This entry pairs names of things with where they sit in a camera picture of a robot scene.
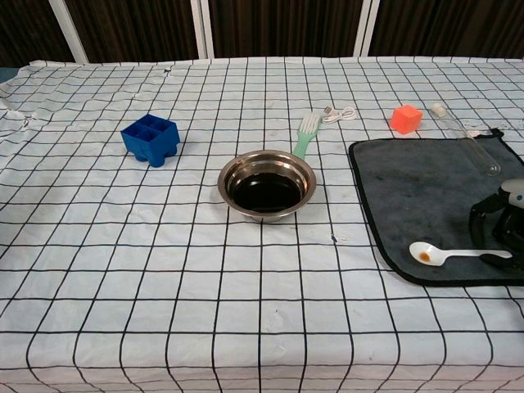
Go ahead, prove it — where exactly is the white partition post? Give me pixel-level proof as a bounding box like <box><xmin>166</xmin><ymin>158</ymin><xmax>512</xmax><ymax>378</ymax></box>
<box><xmin>350</xmin><ymin>0</ymin><xmax>381</xmax><ymax>57</ymax></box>
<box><xmin>48</xmin><ymin>0</ymin><xmax>89</xmax><ymax>65</ymax></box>
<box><xmin>190</xmin><ymin>0</ymin><xmax>215</xmax><ymax>58</ymax></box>

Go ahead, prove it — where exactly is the glass test tube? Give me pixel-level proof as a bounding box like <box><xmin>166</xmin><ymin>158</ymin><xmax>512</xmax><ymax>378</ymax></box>
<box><xmin>428</xmin><ymin>102</ymin><xmax>502</xmax><ymax>178</ymax></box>

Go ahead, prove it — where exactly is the white USB cable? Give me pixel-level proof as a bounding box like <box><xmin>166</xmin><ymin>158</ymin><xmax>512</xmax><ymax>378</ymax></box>
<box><xmin>320</xmin><ymin>106</ymin><xmax>358</xmax><ymax>125</ymax></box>

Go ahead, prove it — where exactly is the dark grey mat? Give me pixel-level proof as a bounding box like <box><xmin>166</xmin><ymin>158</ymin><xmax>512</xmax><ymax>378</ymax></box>
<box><xmin>348</xmin><ymin>128</ymin><xmax>524</xmax><ymax>287</ymax></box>

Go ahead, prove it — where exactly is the steel bowl with dark liquid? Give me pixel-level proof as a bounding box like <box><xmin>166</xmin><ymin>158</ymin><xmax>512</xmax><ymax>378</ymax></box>
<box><xmin>217</xmin><ymin>150</ymin><xmax>318</xmax><ymax>224</ymax></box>

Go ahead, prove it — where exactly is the blue four-cell ice tray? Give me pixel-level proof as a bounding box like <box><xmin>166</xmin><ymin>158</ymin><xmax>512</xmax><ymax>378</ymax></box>
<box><xmin>120</xmin><ymin>114</ymin><xmax>182</xmax><ymax>169</ymax></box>

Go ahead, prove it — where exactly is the white black checked tablecloth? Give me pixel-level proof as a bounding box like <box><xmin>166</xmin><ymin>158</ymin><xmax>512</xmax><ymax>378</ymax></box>
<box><xmin>0</xmin><ymin>56</ymin><xmax>524</xmax><ymax>393</ymax></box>

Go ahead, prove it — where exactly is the orange cube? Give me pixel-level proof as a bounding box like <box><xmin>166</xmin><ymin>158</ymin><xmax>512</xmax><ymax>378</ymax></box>
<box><xmin>390</xmin><ymin>104</ymin><xmax>424</xmax><ymax>135</ymax></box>

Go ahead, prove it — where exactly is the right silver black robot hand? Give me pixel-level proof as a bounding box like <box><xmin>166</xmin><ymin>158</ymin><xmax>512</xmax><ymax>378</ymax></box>
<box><xmin>468</xmin><ymin>178</ymin><xmax>524</xmax><ymax>271</ymax></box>

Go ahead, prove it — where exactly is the white plastic spoon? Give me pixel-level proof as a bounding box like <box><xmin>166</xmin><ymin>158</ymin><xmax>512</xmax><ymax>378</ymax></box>
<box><xmin>409</xmin><ymin>241</ymin><xmax>513</xmax><ymax>268</ymax></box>

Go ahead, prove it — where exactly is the green white plastic fork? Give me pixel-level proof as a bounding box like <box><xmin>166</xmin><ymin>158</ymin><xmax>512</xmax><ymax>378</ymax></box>
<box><xmin>291</xmin><ymin>111</ymin><xmax>325</xmax><ymax>161</ymax></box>

